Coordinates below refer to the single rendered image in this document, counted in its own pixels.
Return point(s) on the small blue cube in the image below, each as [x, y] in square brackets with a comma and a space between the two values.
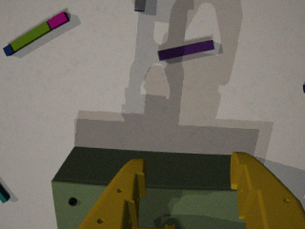
[9, 50]

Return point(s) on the dark grey rod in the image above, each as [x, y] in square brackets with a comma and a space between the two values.
[139, 5]

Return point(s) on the magenta rectangular block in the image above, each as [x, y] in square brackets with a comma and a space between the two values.
[59, 20]

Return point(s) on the teal rod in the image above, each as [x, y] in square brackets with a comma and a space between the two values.
[4, 196]

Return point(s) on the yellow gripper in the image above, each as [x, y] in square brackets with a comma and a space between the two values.
[263, 200]

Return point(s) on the dark purple rod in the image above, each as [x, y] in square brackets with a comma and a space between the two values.
[185, 50]

